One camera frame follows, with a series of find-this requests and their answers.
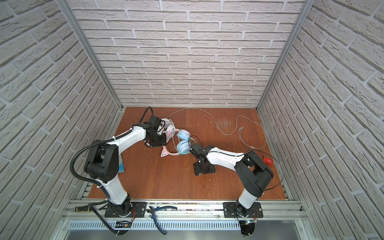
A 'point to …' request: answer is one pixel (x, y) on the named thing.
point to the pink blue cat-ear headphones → (183, 145)
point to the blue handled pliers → (153, 210)
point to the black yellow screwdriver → (84, 208)
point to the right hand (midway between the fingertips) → (202, 171)
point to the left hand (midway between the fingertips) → (167, 141)
